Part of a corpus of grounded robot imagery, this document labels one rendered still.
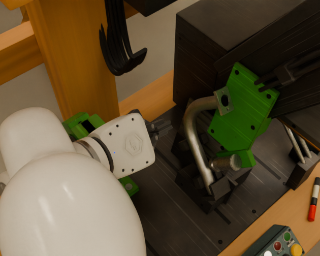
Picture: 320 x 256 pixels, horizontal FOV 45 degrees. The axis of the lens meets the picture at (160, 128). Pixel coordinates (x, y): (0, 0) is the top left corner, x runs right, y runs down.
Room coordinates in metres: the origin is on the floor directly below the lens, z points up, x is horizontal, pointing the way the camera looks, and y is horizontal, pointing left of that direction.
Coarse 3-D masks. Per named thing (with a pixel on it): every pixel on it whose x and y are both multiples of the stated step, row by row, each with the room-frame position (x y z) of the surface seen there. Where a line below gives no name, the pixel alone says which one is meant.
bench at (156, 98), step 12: (168, 72) 0.94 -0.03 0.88; (156, 84) 0.88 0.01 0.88; (168, 84) 0.88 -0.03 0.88; (132, 96) 0.83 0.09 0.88; (144, 96) 0.83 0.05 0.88; (156, 96) 0.83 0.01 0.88; (168, 96) 0.83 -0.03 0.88; (120, 108) 0.78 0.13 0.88; (132, 108) 0.78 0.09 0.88; (144, 108) 0.78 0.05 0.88; (156, 108) 0.78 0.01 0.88; (168, 108) 0.78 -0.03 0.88; (0, 252) 0.32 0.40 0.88
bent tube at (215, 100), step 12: (216, 96) 0.54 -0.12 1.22; (228, 96) 0.55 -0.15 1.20; (192, 108) 0.57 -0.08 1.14; (204, 108) 0.55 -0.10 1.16; (216, 108) 0.54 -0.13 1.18; (228, 108) 0.53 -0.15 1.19; (192, 120) 0.56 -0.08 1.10; (192, 132) 0.55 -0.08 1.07; (192, 144) 0.53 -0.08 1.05; (204, 156) 0.51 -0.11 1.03; (204, 168) 0.48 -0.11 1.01; (204, 180) 0.46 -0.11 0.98
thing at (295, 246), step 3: (294, 246) 0.31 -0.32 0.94; (297, 246) 0.31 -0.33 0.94; (300, 246) 0.31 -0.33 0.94; (291, 249) 0.31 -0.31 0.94; (294, 249) 0.30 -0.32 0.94; (297, 249) 0.30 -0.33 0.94; (300, 249) 0.31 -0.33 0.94; (294, 252) 0.30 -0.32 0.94; (297, 252) 0.30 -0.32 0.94; (300, 252) 0.30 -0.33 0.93; (294, 255) 0.29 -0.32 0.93; (297, 255) 0.29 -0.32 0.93
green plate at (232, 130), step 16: (240, 64) 0.58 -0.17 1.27; (240, 80) 0.56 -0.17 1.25; (240, 96) 0.54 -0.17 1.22; (256, 96) 0.52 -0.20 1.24; (272, 96) 0.50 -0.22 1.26; (240, 112) 0.53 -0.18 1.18; (256, 112) 0.51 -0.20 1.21; (224, 128) 0.53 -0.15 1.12; (240, 128) 0.51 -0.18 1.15; (256, 128) 0.49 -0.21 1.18; (224, 144) 0.51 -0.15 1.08; (240, 144) 0.49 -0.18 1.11
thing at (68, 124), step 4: (80, 112) 0.57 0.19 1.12; (84, 112) 0.56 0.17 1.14; (72, 116) 0.56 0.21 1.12; (76, 116) 0.55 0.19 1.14; (80, 116) 0.54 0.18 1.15; (84, 116) 0.54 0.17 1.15; (88, 116) 0.55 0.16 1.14; (68, 120) 0.54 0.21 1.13; (72, 120) 0.53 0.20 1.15; (76, 120) 0.53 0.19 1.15; (80, 120) 0.53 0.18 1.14; (64, 124) 0.53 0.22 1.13; (68, 124) 0.52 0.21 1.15; (72, 124) 0.52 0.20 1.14; (76, 124) 0.52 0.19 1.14; (68, 128) 0.52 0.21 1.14; (68, 132) 0.52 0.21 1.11; (120, 180) 0.47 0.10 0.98
